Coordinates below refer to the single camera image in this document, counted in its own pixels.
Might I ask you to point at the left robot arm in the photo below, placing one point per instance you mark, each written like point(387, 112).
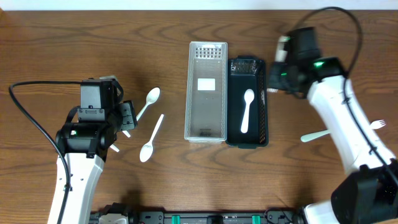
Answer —
point(89, 131)

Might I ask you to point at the clear plastic basket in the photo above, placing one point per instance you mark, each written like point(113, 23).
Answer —
point(206, 111)

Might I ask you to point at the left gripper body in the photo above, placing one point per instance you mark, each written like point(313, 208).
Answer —
point(127, 115)

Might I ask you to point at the white fork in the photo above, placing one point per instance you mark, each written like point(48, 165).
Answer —
point(377, 124)
point(272, 90)

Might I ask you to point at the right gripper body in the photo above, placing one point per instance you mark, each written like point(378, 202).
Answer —
point(277, 79)

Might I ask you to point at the white spoon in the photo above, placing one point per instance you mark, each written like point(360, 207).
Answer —
point(248, 99)
point(113, 147)
point(127, 134)
point(151, 98)

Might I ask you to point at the white sticker label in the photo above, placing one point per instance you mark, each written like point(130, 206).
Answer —
point(206, 84)

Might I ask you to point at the white spoon bowl down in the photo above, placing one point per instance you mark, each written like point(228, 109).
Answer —
point(148, 148)

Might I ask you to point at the pale green fork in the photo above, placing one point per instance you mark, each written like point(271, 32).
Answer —
point(312, 136)

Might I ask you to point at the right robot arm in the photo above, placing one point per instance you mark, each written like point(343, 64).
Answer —
point(369, 192)

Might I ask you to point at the black plastic basket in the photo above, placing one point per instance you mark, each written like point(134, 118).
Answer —
point(247, 72)

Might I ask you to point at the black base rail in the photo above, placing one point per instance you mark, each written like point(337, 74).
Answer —
point(120, 213)

